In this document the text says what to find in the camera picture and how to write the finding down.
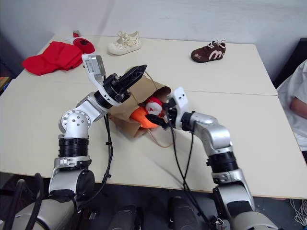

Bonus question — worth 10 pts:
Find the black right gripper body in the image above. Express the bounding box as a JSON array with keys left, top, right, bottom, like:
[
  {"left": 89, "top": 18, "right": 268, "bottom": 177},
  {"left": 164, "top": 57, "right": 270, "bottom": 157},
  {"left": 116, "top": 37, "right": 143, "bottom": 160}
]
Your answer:
[{"left": 164, "top": 105, "right": 180, "bottom": 129}]

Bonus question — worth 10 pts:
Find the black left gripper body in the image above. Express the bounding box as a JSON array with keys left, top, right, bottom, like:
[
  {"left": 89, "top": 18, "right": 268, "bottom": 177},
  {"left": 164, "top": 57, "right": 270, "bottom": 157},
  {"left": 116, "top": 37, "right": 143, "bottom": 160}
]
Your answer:
[{"left": 102, "top": 73, "right": 132, "bottom": 104}]

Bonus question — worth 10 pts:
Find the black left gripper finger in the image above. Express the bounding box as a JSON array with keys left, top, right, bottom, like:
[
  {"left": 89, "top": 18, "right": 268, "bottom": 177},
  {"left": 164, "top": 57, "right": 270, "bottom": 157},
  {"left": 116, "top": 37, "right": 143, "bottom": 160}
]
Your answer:
[
  {"left": 118, "top": 64, "right": 148, "bottom": 85},
  {"left": 123, "top": 69, "right": 146, "bottom": 93}
]

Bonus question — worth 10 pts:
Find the red and white plush toy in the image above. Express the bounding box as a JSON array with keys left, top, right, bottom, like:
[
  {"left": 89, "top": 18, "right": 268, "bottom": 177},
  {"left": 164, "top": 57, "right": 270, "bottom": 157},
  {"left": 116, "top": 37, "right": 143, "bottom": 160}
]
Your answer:
[{"left": 144, "top": 95, "right": 166, "bottom": 118}]

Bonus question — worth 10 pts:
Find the orange plush toy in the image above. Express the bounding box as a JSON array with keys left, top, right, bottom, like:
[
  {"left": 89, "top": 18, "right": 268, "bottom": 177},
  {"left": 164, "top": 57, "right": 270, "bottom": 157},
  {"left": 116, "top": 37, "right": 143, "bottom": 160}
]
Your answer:
[{"left": 130, "top": 106, "right": 159, "bottom": 130}]

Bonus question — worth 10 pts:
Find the brown paper bag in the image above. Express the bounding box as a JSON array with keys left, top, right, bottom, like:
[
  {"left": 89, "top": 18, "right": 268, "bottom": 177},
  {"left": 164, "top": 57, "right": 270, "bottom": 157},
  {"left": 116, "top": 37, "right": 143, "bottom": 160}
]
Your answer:
[{"left": 109, "top": 71, "right": 175, "bottom": 149}]

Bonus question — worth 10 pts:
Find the cream baby shoe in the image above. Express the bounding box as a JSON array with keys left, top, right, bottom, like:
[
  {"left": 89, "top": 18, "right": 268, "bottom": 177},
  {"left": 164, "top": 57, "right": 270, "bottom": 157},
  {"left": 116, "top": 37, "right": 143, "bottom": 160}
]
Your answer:
[{"left": 106, "top": 30, "right": 142, "bottom": 56}]

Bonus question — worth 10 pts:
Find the red baby shoe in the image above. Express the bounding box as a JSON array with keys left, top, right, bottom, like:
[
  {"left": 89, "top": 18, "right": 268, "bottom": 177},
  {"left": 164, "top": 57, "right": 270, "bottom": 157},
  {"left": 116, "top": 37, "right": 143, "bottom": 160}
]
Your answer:
[{"left": 71, "top": 30, "right": 96, "bottom": 54}]

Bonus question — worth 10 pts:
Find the brown baby shoe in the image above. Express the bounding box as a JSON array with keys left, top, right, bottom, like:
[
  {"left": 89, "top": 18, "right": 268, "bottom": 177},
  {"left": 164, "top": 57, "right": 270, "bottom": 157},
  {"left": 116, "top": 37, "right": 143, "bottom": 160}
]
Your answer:
[{"left": 190, "top": 38, "right": 227, "bottom": 64}]

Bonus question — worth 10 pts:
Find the red cap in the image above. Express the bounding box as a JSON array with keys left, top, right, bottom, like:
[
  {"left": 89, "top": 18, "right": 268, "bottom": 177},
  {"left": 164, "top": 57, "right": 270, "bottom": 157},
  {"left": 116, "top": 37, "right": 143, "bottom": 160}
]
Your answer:
[{"left": 22, "top": 41, "right": 84, "bottom": 76}]

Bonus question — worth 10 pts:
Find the dark rounded shape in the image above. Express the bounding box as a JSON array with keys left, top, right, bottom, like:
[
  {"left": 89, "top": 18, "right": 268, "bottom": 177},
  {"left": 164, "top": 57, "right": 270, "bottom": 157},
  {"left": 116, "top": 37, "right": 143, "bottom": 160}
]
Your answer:
[
  {"left": 108, "top": 204, "right": 138, "bottom": 230},
  {"left": 167, "top": 196, "right": 201, "bottom": 230}
]

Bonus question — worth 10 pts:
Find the person in white shirt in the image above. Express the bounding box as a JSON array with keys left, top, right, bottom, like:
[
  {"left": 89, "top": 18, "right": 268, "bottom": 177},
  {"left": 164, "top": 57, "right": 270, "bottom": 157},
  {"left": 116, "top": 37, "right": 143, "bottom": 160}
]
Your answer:
[{"left": 275, "top": 59, "right": 307, "bottom": 152}]

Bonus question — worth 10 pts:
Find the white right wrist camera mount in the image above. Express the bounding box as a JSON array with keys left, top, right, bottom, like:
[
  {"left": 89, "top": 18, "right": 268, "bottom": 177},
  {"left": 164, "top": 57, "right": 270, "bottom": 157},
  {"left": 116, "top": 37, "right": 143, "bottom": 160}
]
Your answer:
[{"left": 167, "top": 87, "right": 190, "bottom": 130}]

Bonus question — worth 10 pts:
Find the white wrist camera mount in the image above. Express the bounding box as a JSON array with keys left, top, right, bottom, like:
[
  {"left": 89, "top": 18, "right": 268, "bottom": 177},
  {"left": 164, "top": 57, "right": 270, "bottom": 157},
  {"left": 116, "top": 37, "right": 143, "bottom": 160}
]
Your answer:
[
  {"left": 167, "top": 87, "right": 190, "bottom": 130},
  {"left": 81, "top": 54, "right": 121, "bottom": 106}
]

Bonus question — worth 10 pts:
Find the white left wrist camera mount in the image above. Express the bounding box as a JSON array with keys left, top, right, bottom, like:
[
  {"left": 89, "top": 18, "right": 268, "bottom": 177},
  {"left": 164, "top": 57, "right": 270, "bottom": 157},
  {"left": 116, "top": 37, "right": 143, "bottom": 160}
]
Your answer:
[{"left": 81, "top": 54, "right": 121, "bottom": 106}]

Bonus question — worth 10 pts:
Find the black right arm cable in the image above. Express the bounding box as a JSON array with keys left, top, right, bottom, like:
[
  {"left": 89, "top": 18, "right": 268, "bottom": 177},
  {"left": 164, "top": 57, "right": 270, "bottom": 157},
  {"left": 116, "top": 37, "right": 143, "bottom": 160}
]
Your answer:
[{"left": 167, "top": 119, "right": 218, "bottom": 230}]

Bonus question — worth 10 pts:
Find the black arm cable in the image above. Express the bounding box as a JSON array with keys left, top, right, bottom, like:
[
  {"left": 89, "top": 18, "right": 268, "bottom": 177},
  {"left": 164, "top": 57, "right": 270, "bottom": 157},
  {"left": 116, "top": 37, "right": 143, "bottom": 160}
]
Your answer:
[
  {"left": 79, "top": 114, "right": 114, "bottom": 211},
  {"left": 167, "top": 119, "right": 218, "bottom": 230}
]

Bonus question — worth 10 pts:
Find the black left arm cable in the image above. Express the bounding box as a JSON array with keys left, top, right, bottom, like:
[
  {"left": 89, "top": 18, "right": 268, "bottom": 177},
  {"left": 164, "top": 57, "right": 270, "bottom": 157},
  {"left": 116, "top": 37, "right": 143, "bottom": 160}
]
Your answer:
[{"left": 79, "top": 114, "right": 114, "bottom": 211}]

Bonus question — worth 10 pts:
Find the black shoulder cable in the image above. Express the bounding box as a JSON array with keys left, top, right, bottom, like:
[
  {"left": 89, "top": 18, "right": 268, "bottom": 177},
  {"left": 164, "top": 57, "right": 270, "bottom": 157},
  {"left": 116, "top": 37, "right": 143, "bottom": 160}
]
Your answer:
[{"left": 3, "top": 172, "right": 46, "bottom": 230}]

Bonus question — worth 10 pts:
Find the white cable bundle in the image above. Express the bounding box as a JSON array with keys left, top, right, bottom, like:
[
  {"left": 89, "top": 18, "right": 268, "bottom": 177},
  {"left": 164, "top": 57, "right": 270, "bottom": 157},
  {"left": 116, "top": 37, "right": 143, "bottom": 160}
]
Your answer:
[{"left": 289, "top": 198, "right": 307, "bottom": 226}]

